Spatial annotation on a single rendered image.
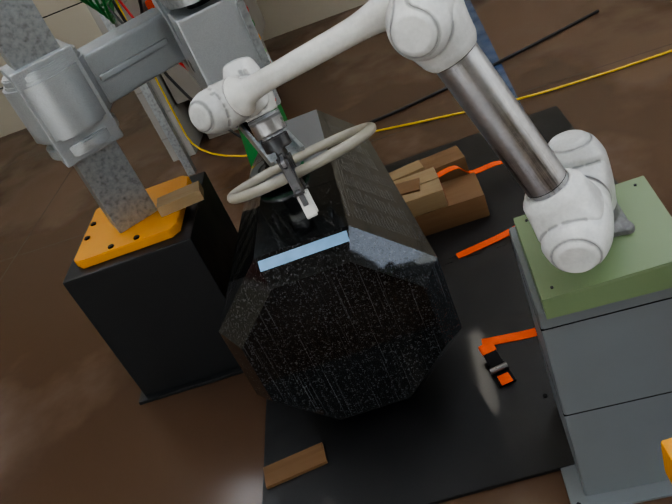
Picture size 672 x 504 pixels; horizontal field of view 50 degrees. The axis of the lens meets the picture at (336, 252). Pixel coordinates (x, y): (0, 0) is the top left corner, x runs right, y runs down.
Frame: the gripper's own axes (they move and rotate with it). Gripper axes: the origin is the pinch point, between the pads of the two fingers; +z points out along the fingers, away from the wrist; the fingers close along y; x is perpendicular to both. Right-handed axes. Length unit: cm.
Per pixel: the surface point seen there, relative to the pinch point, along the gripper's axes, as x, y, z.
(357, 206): -7, 62, 17
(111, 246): 97, 101, -6
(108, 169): 83, 105, -34
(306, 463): 53, 53, 96
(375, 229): -10, 50, 25
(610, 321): -58, -15, 58
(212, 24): 10, 62, -60
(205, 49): 16, 63, -54
